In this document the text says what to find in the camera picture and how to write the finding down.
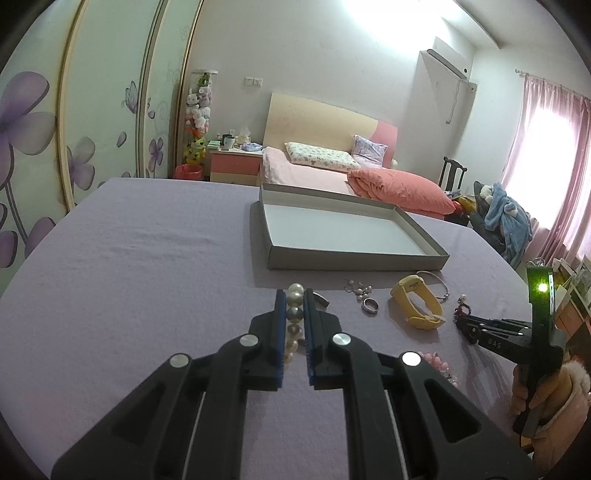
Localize thin silver bangle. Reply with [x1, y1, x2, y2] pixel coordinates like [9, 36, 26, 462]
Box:
[416, 269, 452, 304]

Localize pink bead bracelet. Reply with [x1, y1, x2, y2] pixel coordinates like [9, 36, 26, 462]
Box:
[419, 351, 459, 388]

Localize white pearl bracelet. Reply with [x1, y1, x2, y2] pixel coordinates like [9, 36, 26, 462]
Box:
[281, 282, 307, 368]

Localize grey shallow cardboard tray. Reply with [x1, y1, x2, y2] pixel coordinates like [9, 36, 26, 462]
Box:
[259, 184, 449, 272]

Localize pink beige nightstand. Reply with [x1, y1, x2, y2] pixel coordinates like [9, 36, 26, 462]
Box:
[209, 148, 263, 186]

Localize dark wooden chair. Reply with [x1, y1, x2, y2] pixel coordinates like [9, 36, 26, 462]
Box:
[438, 156, 468, 192]

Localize blue plush robe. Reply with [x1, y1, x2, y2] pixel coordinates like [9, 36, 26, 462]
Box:
[470, 181, 533, 269]

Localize pink curtain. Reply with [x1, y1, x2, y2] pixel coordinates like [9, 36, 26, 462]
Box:
[501, 73, 590, 262]

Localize bed with pink sheet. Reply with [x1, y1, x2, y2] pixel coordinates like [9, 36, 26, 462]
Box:
[258, 91, 456, 218]

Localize red waste bin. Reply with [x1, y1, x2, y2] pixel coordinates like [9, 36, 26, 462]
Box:
[174, 164, 204, 181]

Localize yellow wrist watch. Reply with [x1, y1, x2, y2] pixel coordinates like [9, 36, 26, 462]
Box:
[390, 274, 446, 331]

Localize right hand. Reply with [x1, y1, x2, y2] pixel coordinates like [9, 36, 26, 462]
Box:
[510, 359, 591, 471]

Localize plush toy tower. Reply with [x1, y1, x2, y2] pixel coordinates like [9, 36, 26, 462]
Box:
[182, 69, 217, 168]

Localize floral sliding wardrobe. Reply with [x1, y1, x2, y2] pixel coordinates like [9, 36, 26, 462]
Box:
[1, 0, 201, 284]

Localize white air conditioner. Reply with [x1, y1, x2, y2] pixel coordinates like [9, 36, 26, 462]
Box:
[426, 37, 476, 82]

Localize floral white pillow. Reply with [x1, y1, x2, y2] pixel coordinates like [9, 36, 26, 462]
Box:
[284, 142, 361, 173]

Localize wide silver cuff bangle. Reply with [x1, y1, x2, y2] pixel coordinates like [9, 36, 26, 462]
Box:
[307, 289, 329, 311]

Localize purple patterned pillow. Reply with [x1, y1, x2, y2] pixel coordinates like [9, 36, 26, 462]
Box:
[352, 135, 388, 168]

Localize salmon folded duvet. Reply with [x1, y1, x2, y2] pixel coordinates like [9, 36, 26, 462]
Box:
[346, 168, 455, 218]

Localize pearl cluster earrings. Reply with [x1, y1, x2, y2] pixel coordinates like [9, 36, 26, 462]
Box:
[344, 280, 373, 303]

